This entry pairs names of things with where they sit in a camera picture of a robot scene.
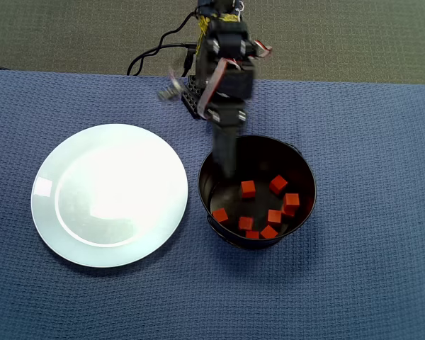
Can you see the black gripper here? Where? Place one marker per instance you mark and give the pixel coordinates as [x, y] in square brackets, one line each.
[226, 115]

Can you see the red cube with black mark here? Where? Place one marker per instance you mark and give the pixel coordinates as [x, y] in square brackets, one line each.
[278, 184]

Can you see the white round plate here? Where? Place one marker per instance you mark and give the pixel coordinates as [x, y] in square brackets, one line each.
[110, 219]

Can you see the black metal bucket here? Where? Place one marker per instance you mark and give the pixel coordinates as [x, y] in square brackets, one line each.
[258, 156]

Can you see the blue woven table cloth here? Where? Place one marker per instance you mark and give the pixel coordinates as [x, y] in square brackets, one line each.
[340, 283]

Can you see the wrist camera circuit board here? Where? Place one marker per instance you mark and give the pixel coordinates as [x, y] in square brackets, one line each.
[170, 88]

